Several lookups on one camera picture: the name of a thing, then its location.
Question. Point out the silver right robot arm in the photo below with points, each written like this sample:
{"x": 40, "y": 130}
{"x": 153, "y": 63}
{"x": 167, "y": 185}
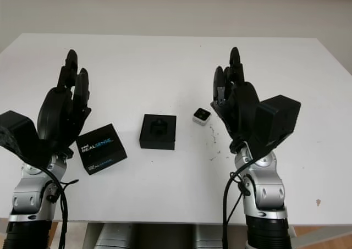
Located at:
{"x": 266, "y": 188}

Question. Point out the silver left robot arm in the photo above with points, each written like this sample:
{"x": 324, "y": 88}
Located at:
{"x": 27, "y": 188}

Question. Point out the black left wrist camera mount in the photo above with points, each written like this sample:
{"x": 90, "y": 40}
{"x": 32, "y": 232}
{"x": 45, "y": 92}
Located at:
{"x": 16, "y": 128}

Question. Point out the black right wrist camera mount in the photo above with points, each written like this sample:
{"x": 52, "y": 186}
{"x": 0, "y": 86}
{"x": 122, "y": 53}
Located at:
{"x": 277, "y": 117}

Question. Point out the black camera box base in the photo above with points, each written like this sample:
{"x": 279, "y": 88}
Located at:
{"x": 145, "y": 141}

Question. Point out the small silver depth camera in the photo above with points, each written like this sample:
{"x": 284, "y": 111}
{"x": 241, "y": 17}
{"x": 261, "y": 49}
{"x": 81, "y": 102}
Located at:
{"x": 200, "y": 117}

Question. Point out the grey right robot thigh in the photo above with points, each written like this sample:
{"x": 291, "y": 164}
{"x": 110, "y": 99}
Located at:
{"x": 217, "y": 236}

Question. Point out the white table frame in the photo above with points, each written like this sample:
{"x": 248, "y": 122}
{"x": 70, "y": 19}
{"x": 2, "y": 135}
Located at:
{"x": 89, "y": 236}

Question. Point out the black RealSense box lid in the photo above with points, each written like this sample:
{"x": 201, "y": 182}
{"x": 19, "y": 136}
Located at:
{"x": 96, "y": 147}

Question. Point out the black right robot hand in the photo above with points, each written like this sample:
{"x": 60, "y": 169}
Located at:
{"x": 242, "y": 108}

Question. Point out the grey robot thigh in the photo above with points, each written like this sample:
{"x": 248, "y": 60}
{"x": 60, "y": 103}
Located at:
{"x": 217, "y": 236}
{"x": 115, "y": 236}

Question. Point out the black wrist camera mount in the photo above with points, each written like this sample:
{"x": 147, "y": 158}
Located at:
{"x": 277, "y": 117}
{"x": 16, "y": 128}

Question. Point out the grey left robot thigh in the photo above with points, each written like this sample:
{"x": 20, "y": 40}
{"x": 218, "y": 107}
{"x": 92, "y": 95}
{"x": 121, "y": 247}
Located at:
{"x": 115, "y": 236}

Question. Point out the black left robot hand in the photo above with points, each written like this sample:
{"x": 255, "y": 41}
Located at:
{"x": 52, "y": 108}

